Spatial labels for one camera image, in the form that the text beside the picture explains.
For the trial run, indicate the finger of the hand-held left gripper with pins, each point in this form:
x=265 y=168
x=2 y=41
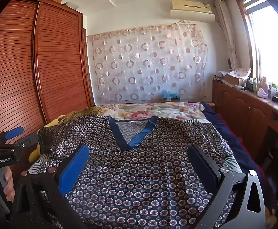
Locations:
x=13 y=132
x=25 y=143

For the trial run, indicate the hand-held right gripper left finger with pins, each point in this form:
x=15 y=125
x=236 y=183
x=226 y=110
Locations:
x=73 y=169

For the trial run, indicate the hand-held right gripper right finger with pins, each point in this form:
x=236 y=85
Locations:
x=202 y=164

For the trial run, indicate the blue patterned blanket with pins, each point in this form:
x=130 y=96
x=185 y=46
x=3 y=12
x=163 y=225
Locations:
x=139 y=171

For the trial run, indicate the person's left hand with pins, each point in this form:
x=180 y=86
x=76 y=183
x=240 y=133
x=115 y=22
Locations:
x=9 y=186

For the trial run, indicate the yellow plush toy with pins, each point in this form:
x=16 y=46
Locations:
x=37 y=153

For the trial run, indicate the floral quilt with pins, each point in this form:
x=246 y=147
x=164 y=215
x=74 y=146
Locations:
x=234 y=136

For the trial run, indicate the gold patterned pillow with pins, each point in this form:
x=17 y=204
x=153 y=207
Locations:
x=86 y=113

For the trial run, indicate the long wooden sideboard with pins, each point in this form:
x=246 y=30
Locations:
x=243 y=109

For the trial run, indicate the floral bed sheet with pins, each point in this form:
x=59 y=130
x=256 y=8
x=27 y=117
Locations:
x=153 y=111

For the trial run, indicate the blue cloth on small box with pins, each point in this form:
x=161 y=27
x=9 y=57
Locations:
x=169 y=95

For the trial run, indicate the wooden louvered wardrobe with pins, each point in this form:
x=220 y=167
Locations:
x=53 y=64

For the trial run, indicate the open cardboard box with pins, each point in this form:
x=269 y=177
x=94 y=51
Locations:
x=233 y=80

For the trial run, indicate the dark cosmetic bottles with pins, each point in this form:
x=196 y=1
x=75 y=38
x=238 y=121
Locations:
x=251 y=84

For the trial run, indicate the small black box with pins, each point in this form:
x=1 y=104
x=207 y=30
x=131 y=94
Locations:
x=275 y=99

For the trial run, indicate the pink patterned wrapping paper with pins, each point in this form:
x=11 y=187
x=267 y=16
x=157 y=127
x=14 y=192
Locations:
x=242 y=72

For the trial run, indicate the white plastic bottle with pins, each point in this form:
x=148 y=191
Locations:
x=271 y=90

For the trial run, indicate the pink figurine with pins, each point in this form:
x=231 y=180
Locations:
x=264 y=82

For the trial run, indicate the pale window curtain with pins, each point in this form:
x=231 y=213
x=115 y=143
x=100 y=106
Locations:
x=227 y=31

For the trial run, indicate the wooden framed window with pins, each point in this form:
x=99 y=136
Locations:
x=272 y=40

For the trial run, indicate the sheer circle-patterned wall curtain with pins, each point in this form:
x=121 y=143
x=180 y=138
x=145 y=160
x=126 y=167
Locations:
x=148 y=62

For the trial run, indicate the wall air conditioner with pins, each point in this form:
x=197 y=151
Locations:
x=191 y=8

